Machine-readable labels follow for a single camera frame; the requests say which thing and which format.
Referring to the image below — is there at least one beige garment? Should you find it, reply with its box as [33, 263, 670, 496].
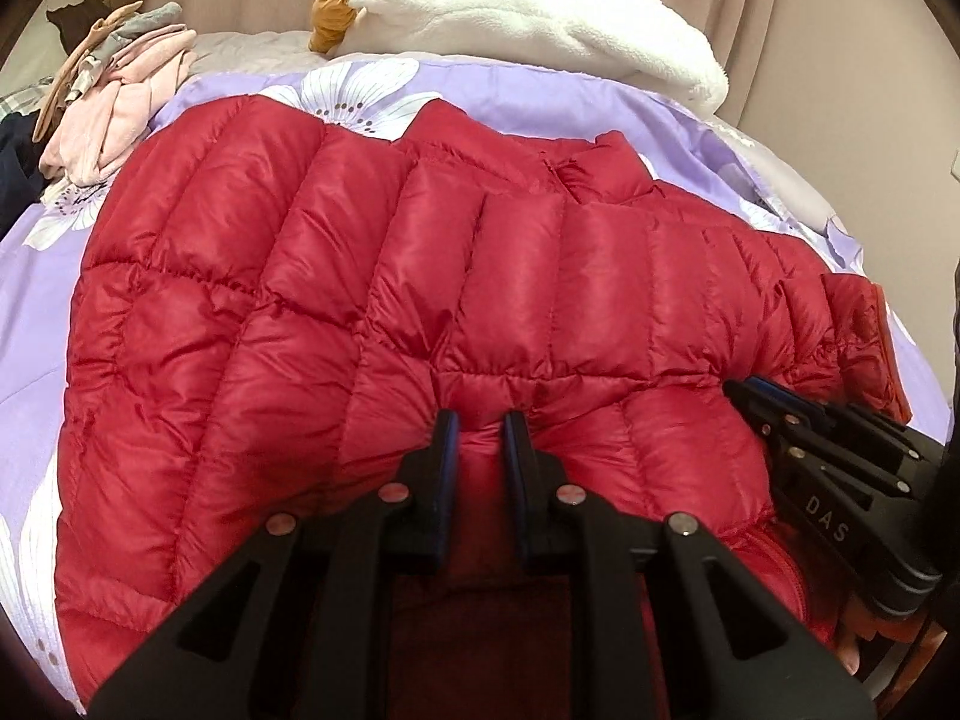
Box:
[34, 2, 143, 143]

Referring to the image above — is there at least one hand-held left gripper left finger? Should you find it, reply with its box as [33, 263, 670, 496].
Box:
[88, 409, 462, 720]

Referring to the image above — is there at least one purple floral blanket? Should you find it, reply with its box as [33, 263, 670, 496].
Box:
[0, 60, 953, 713]

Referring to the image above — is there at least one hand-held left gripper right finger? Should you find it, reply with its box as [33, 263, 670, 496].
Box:
[501, 409, 878, 720]

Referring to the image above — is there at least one white goose plush toy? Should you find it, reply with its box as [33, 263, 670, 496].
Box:
[311, 0, 730, 117]

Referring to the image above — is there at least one dark brown cushion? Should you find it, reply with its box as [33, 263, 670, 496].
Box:
[46, 4, 113, 40]

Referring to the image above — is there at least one pink garment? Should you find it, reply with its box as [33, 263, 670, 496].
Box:
[37, 26, 197, 186]

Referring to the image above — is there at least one grey garment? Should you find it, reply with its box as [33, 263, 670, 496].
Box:
[105, 2, 185, 55]

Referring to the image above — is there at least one red down jacket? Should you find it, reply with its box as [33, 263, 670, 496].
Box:
[56, 97, 912, 720]

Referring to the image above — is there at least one navy garment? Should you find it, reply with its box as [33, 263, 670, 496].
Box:
[0, 112, 55, 241]

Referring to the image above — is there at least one person's right hand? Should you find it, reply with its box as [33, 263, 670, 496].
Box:
[834, 619, 865, 680]

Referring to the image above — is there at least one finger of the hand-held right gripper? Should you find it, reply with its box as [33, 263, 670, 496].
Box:
[722, 382, 902, 505]
[748, 376, 929, 464]

